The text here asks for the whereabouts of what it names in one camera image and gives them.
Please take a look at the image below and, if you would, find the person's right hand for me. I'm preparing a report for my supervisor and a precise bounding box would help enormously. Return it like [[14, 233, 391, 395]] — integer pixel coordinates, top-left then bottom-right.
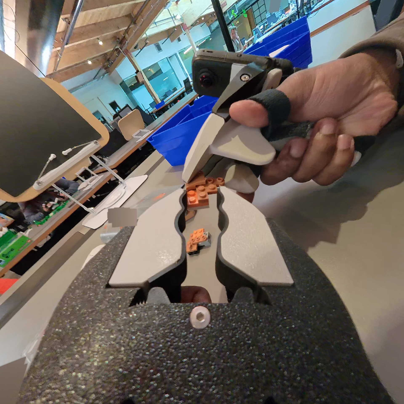
[[229, 50, 399, 187]]

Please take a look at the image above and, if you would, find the large blue plastic bin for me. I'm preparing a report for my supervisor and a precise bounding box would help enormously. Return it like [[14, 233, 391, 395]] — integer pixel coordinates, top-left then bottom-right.
[[147, 96, 220, 166]]

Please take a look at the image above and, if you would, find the brick instruction booklet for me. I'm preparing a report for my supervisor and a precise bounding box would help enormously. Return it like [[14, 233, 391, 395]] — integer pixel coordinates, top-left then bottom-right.
[[99, 189, 166, 243]]

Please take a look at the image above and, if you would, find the orange brick plate assembly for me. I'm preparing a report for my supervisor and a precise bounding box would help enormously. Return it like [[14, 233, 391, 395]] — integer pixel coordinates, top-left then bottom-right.
[[186, 177, 225, 210]]

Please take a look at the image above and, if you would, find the long wooden-edged desk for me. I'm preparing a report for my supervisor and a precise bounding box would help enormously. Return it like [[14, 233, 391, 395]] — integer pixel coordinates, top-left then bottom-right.
[[95, 120, 165, 174]]

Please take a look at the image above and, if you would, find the green brick baseplate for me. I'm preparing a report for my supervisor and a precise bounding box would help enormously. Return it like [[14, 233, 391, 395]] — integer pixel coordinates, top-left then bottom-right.
[[0, 230, 31, 268]]

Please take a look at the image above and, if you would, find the white tablet stand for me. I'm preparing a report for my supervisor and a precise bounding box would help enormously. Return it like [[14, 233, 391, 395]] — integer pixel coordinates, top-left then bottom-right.
[[33, 140, 148, 229]]

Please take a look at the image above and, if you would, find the light wooden panel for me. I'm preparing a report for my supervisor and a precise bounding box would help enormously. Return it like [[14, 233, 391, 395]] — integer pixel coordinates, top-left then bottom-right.
[[117, 109, 146, 141]]

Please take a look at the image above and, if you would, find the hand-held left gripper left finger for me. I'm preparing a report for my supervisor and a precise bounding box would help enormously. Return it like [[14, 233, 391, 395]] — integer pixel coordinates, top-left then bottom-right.
[[108, 189, 187, 288]]

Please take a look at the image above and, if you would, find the person's right forearm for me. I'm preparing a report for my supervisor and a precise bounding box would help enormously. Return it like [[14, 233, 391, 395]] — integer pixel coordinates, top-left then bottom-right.
[[339, 16, 404, 108]]

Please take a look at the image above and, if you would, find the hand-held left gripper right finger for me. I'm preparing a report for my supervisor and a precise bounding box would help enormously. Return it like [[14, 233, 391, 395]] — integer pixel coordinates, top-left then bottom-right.
[[217, 187, 295, 287]]

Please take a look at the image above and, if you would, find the black pole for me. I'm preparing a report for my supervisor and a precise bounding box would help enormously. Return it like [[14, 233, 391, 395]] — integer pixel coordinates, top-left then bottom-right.
[[211, 0, 235, 52]]

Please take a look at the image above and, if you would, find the orange and grey brick assembly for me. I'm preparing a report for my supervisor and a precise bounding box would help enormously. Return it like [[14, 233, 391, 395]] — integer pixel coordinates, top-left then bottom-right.
[[186, 228, 212, 255]]

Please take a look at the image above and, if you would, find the black screen with wooden frame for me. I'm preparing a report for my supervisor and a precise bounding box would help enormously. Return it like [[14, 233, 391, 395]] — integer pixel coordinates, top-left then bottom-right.
[[0, 50, 109, 202]]

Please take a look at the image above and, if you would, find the large smooth metal pipe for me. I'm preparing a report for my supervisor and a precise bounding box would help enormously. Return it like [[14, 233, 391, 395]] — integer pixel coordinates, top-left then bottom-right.
[[14, 0, 65, 68]]

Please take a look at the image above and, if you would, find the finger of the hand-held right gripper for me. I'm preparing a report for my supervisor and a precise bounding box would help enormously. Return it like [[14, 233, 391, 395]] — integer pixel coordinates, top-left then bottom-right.
[[202, 155, 234, 179], [182, 114, 226, 183]]

